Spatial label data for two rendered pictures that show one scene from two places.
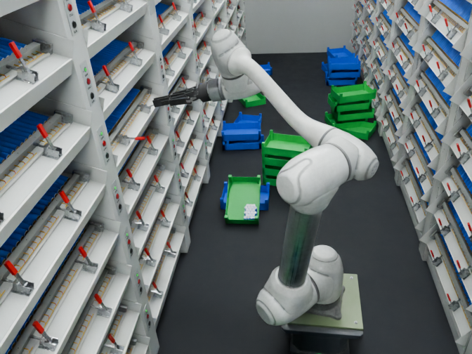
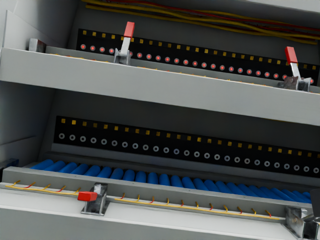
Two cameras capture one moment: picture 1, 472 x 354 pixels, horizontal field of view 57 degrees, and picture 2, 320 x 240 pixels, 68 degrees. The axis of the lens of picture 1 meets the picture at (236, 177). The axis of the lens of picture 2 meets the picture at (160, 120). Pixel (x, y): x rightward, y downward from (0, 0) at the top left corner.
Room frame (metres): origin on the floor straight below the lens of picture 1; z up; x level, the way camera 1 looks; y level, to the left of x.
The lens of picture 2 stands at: (1.41, 0.06, 0.98)
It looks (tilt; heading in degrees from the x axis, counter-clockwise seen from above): 16 degrees up; 79
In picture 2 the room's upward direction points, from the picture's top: 7 degrees clockwise
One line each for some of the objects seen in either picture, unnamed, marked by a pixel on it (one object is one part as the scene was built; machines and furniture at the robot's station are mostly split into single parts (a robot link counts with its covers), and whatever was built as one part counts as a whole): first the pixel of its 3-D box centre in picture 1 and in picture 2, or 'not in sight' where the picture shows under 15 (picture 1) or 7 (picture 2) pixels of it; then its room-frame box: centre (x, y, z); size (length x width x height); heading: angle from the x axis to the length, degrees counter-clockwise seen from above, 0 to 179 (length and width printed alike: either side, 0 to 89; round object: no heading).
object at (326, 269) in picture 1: (321, 272); not in sight; (1.26, -0.31, 0.38); 0.18 x 0.16 x 0.22; 125
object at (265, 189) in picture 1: (245, 195); not in sight; (2.31, -0.05, 0.04); 0.30 x 0.20 x 0.08; 81
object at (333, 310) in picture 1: (322, 291); not in sight; (1.28, -0.33, 0.24); 0.22 x 0.18 x 0.06; 161
